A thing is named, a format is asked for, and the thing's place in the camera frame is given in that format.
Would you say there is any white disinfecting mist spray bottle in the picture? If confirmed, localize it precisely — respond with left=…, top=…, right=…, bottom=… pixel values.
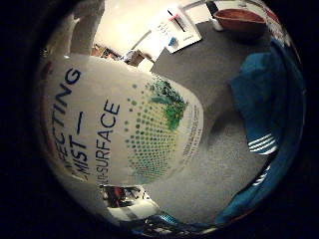
left=34, top=52, right=205, bottom=200

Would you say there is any electronics board cluster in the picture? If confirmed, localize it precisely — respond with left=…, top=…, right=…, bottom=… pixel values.
left=91, top=42, right=123, bottom=60

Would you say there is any brown wooden bowl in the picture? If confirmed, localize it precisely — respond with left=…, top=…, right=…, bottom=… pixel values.
left=212, top=8, right=268, bottom=34

